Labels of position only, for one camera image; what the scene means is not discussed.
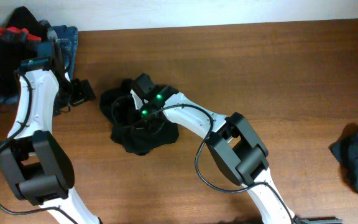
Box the black garment with red trim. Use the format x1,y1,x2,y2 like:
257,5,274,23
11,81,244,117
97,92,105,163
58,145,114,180
0,6,50,96

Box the folded blue denim jeans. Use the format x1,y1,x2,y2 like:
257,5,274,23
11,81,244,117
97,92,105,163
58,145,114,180
0,19,78,105

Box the right black cable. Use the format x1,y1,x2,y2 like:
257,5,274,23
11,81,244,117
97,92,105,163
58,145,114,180
110,95,295,224

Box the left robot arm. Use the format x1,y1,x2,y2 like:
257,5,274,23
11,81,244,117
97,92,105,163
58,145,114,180
0,41,101,223

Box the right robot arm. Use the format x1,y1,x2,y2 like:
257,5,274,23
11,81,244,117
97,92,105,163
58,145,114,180
131,73,342,224

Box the black t-shirt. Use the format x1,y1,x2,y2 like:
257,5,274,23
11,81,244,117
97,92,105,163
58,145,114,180
99,78,179,156

